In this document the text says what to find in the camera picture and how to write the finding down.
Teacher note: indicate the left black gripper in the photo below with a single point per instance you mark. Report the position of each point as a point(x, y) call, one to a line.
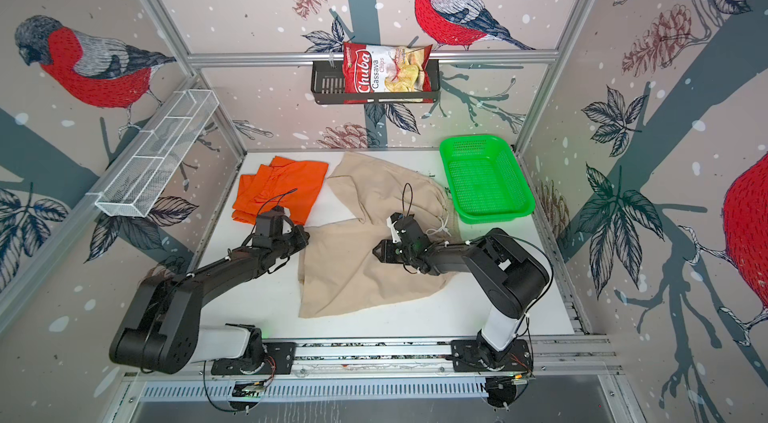
point(302, 239)

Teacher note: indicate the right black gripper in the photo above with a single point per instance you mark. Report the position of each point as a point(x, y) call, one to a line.
point(386, 252)

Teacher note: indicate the orange shorts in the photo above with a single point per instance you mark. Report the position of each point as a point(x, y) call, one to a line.
point(295, 185)

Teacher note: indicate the beige shorts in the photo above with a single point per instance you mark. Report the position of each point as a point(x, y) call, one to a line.
point(338, 272)

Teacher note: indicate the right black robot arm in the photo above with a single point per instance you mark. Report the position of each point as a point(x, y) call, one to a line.
point(510, 277)

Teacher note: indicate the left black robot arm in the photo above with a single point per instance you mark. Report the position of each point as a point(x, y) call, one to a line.
point(161, 330)

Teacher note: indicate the green plastic basket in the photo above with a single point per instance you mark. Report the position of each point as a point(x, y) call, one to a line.
point(486, 182)

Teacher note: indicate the red cassava chips bag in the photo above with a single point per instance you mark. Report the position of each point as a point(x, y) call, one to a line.
point(369, 69)

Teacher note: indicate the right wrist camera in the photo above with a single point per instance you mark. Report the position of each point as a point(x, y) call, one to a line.
point(394, 233)

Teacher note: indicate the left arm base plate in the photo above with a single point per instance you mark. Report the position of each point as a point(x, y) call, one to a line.
point(265, 358)

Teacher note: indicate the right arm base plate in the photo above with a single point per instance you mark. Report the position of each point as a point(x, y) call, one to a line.
point(478, 356)

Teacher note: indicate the black wall basket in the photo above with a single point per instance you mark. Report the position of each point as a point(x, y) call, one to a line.
point(328, 87)

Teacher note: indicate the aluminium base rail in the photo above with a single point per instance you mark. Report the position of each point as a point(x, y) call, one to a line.
point(417, 357)

